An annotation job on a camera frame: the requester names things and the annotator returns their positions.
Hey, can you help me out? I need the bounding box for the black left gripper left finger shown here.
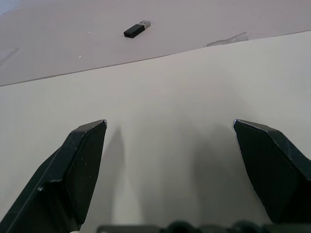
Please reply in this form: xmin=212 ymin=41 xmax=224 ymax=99
xmin=0 ymin=119 xmax=108 ymax=233

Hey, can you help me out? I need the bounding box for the clear tape strip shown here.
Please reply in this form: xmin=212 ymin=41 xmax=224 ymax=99
xmin=207 ymin=32 xmax=249 ymax=47

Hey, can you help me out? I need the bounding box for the black USB adapter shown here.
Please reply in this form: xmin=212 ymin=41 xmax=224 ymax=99
xmin=123 ymin=19 xmax=152 ymax=39

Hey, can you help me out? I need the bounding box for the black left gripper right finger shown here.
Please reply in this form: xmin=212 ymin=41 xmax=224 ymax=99
xmin=233 ymin=118 xmax=311 ymax=233

